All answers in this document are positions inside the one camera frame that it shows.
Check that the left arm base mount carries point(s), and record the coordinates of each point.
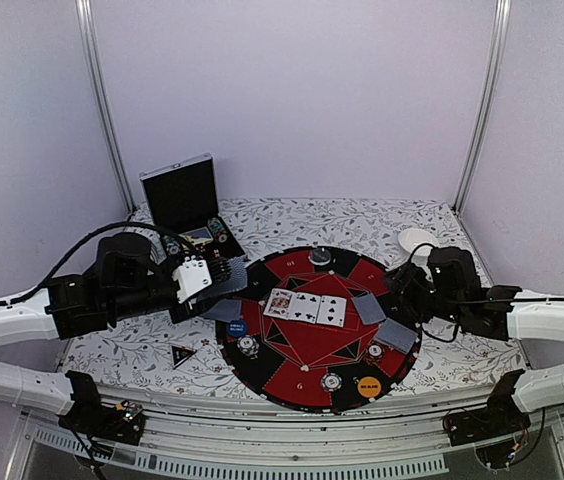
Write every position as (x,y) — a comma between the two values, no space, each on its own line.
(122,423)

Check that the right aluminium frame post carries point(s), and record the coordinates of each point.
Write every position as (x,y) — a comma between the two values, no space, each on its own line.
(494,62)

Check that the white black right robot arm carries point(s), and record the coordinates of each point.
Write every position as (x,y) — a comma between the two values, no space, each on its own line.
(507,312)

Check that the face-up spades card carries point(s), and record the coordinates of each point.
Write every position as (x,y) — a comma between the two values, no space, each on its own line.
(332,311)

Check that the aluminium poker chip case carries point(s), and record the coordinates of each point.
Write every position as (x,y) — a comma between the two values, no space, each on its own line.
(182,197)

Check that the aluminium frame post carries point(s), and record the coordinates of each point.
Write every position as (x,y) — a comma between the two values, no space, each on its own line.
(87,29)
(494,62)

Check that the blue small blind button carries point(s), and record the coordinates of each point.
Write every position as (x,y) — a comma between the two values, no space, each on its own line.
(237,328)

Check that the boxed playing card deck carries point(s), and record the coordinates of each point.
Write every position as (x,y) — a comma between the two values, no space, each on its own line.
(199,236)

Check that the left aluminium frame post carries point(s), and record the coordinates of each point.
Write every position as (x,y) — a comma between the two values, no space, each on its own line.
(87,29)

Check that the face-up clubs card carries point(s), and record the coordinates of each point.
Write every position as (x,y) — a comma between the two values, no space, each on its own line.
(304,307)

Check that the round red black poker mat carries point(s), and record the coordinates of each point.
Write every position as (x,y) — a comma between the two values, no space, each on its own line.
(293,355)

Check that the aluminium front rail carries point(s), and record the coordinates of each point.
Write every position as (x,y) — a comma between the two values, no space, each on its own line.
(198,437)

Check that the white ceramic bowl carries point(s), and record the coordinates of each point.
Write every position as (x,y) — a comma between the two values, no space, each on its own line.
(418,241)

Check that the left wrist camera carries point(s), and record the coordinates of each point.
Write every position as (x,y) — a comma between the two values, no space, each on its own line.
(191,277)

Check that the face-up king card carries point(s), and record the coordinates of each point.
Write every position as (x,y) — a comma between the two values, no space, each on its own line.
(279,303)

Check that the red poker chip stack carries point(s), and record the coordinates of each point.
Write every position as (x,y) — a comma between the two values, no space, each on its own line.
(374,354)

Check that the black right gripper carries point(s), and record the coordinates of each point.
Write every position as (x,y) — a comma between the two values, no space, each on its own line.
(405,284)

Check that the single blue playing card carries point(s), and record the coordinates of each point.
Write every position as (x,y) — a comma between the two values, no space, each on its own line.
(396,336)

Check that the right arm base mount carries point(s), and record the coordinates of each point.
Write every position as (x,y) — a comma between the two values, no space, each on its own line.
(499,417)

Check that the orange big blind button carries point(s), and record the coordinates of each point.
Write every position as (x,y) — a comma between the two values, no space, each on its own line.
(369,387)

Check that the black triangular card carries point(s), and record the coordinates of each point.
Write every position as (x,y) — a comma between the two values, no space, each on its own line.
(181,355)

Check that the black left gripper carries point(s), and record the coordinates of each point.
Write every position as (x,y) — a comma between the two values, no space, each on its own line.
(188,311)

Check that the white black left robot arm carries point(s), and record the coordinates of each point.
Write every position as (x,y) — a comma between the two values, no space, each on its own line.
(60,308)

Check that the clear dealer button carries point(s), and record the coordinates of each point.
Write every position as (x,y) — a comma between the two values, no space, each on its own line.
(320,256)

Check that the right poker chip row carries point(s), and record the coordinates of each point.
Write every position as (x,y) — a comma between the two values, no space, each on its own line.
(217,230)

